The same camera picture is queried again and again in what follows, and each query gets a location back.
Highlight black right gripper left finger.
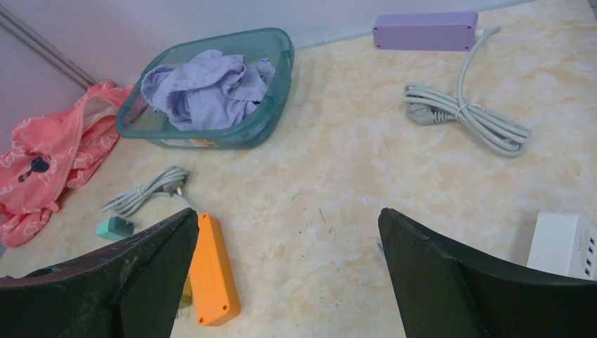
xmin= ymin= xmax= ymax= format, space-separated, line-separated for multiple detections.
xmin=1 ymin=208 xmax=199 ymax=337

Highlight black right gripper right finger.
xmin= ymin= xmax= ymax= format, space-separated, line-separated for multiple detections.
xmin=378 ymin=208 xmax=596 ymax=337

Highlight orange power strip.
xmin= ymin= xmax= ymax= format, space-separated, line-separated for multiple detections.
xmin=189 ymin=213 xmax=241 ymax=327

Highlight yellow plug adapter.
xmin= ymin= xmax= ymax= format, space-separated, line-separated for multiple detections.
xmin=176 ymin=276 xmax=192 ymax=318

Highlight teal blue plug adapter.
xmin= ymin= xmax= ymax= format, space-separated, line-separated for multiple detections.
xmin=96 ymin=216 xmax=134 ymax=242

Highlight white power strip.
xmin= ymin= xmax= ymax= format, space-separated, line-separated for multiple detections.
xmin=527 ymin=211 xmax=596 ymax=281

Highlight pink printed garment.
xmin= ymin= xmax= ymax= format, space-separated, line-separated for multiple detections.
xmin=1 ymin=81 xmax=133 ymax=248

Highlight lavender cloth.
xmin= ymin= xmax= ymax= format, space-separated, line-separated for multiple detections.
xmin=140 ymin=50 xmax=275 ymax=131

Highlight teal plastic basket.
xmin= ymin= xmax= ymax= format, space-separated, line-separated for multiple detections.
xmin=115 ymin=27 xmax=294 ymax=149

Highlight purple power strip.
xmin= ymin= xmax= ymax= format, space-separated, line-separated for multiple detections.
xmin=372 ymin=11 xmax=479 ymax=51

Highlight grey cable of orange strip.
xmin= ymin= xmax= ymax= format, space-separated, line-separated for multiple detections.
xmin=99 ymin=166 xmax=193 ymax=219

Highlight grey cable of purple strip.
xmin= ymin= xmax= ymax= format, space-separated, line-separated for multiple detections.
xmin=402 ymin=26 xmax=533 ymax=158

